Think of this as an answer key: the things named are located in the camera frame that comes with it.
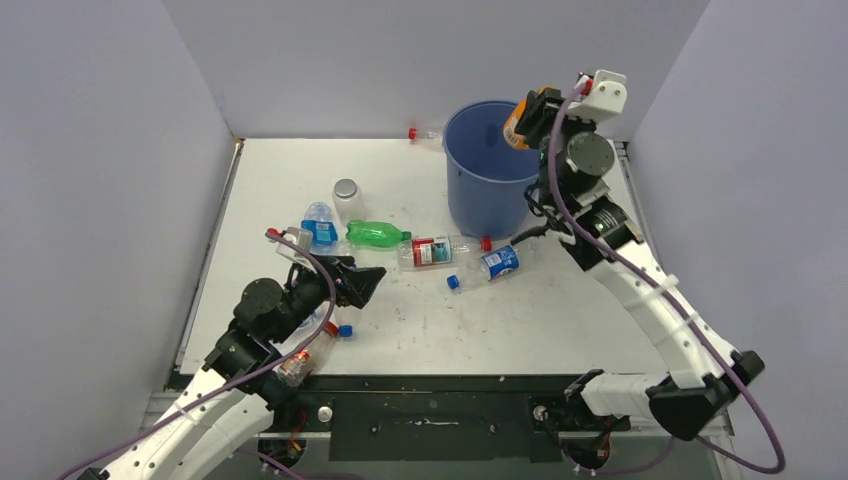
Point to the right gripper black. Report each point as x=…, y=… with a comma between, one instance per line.
x=548, y=106

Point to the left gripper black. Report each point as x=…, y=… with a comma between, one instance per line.
x=357, y=281

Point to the orange juice bottle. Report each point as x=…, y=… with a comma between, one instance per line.
x=512, y=138

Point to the pepsi bottle blue cap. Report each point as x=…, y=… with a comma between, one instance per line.
x=340, y=322

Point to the red label clear bottle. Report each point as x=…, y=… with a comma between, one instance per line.
x=428, y=253

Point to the blue label blue cap bottle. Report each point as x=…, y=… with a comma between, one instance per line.
x=494, y=266

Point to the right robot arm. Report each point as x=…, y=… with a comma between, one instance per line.
x=704, y=373

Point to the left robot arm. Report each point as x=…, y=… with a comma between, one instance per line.
x=236, y=392

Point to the blue plastic bin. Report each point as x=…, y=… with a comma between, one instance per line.
x=486, y=177

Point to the green plastic bottle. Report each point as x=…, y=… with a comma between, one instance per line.
x=375, y=235

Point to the crushed blue label bottle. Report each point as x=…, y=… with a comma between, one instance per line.
x=319, y=220

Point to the clear jar silver lid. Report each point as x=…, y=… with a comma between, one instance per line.
x=349, y=201

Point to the small red cap bottle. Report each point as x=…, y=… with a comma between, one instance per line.
x=305, y=361

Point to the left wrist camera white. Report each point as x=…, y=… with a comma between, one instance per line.
x=301, y=238

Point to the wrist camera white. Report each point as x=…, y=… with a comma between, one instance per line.
x=301, y=238
x=601, y=96

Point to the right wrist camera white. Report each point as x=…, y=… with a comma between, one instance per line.
x=601, y=96

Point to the red cap bottle by wall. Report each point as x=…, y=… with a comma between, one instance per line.
x=426, y=138

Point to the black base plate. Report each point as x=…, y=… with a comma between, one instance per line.
x=444, y=418

